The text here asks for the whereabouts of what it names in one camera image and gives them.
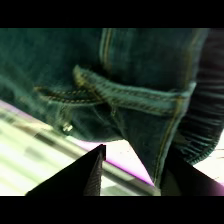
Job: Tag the black ribbed garment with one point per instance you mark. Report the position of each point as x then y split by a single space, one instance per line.
206 110

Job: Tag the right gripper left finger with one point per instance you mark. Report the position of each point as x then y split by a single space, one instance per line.
80 180

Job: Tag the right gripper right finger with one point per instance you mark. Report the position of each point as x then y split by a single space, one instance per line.
190 183

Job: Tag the dark blue jeans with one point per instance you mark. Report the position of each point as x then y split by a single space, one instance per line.
140 66

